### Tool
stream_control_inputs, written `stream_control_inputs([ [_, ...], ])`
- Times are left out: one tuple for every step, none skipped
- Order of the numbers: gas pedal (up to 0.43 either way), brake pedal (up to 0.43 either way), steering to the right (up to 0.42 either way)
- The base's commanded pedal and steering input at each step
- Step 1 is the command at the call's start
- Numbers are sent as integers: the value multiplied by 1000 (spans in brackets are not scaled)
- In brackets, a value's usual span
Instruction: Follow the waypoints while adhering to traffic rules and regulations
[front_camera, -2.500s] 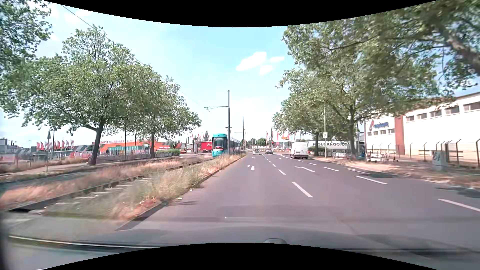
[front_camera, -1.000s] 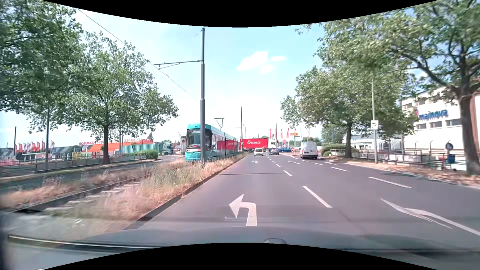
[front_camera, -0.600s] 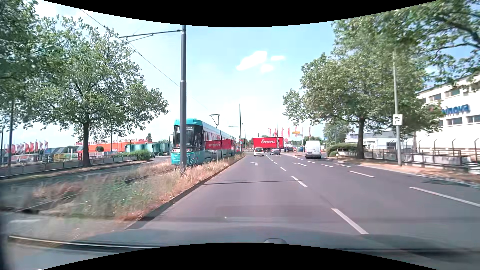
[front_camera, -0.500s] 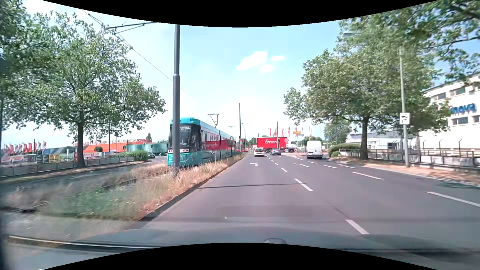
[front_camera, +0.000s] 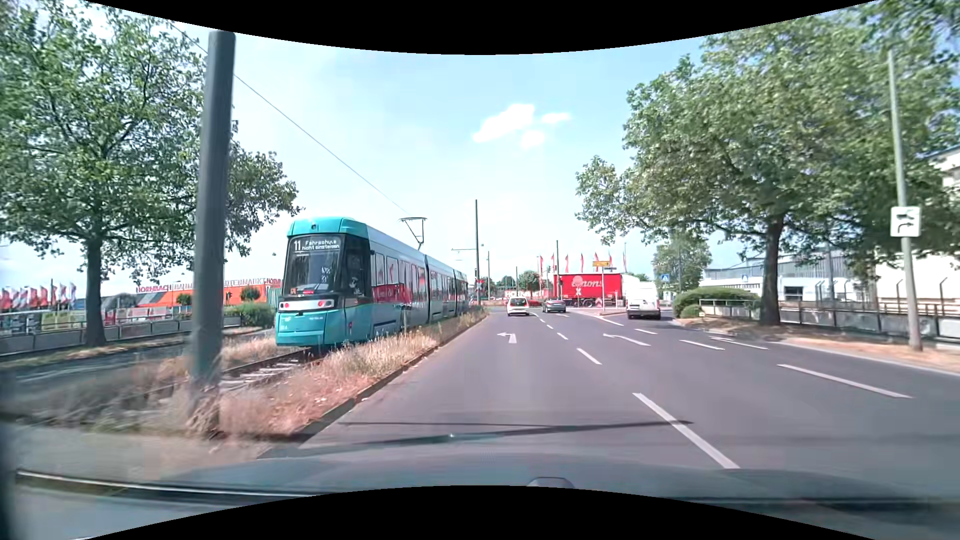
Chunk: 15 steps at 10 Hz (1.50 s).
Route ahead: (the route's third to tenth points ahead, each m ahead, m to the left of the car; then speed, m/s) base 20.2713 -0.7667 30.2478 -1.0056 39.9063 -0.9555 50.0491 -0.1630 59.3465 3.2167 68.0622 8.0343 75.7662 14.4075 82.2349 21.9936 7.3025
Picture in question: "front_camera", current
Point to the grey overhead line mast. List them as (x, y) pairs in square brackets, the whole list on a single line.
[(211, 225), (476, 251)]

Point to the white car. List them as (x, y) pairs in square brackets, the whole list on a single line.
[(517, 305)]

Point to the grey car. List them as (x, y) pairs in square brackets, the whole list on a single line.
[(554, 305)]

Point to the row of flags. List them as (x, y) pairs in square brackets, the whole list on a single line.
[(37, 296), (581, 262)]

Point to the red lorry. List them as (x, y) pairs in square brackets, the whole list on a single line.
[(589, 287)]

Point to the yellow direction sign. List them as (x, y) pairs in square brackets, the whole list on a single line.
[(601, 270)]

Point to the turquoise tram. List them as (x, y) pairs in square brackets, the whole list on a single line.
[(352, 292)]

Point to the white van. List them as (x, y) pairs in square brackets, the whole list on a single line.
[(643, 299)]

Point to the car's own bonnet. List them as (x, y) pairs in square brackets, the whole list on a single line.
[(450, 469)]

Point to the green bush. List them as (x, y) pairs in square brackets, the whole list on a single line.
[(709, 300)]

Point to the green hedge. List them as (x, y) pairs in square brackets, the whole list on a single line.
[(251, 313)]

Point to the orange store building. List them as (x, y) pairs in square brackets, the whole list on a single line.
[(195, 292)]

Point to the large green tree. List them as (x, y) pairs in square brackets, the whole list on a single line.
[(97, 150), (780, 150)]

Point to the white industrial building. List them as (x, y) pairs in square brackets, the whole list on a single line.
[(825, 277)]

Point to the grey metal fence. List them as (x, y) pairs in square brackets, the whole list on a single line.
[(112, 330), (847, 319)]

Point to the sandy pavement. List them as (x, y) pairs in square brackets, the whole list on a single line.
[(847, 346)]

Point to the road sign on pole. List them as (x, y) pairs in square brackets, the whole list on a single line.
[(904, 225)]

